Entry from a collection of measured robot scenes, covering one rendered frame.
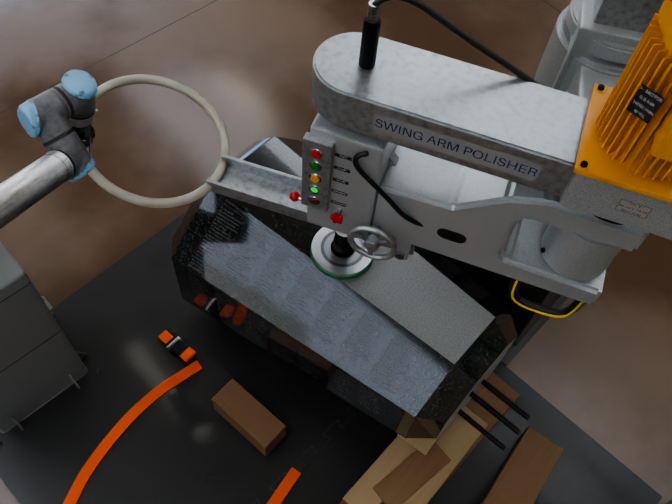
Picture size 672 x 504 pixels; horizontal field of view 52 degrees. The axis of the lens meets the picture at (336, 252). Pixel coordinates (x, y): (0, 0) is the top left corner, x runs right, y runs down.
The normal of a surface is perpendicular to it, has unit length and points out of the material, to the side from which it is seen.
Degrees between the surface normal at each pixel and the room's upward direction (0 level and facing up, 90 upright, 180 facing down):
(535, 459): 0
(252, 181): 2
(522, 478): 0
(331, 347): 45
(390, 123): 90
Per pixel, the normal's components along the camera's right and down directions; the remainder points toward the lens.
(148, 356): 0.06, -0.53
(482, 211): -0.34, 0.79
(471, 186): -0.55, -0.61
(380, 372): -0.40, 0.07
